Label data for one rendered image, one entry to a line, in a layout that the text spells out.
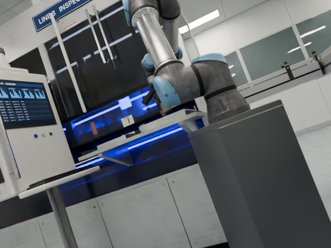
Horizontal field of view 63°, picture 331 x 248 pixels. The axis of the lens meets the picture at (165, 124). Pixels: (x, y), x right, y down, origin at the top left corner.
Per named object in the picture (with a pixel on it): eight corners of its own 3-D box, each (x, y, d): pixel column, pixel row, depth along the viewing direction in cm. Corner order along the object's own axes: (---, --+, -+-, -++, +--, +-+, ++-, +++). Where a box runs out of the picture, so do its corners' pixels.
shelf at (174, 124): (118, 150, 195) (117, 147, 195) (210, 115, 175) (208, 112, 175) (79, 161, 149) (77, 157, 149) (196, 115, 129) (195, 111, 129)
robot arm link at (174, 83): (205, 83, 87) (150, -20, 110) (162, 99, 86) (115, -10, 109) (203, 102, 98) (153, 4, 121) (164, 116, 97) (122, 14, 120)
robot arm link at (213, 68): (241, 81, 90) (226, 44, 91) (203, 94, 89) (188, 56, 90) (230, 89, 102) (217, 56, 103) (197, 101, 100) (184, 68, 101)
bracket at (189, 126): (198, 141, 170) (190, 121, 171) (202, 139, 169) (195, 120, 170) (186, 147, 137) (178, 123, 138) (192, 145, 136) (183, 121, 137)
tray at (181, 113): (161, 129, 173) (159, 124, 173) (198, 115, 166) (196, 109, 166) (141, 133, 141) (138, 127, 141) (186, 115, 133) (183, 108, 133)
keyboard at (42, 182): (79, 172, 178) (78, 169, 179) (95, 166, 173) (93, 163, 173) (26, 190, 142) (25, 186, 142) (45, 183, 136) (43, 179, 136)
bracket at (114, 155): (130, 166, 184) (123, 147, 185) (133, 164, 183) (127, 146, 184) (105, 176, 151) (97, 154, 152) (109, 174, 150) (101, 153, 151)
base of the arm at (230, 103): (259, 106, 90) (248, 78, 90) (221, 120, 85) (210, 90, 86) (236, 115, 104) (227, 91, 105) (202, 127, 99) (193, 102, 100)
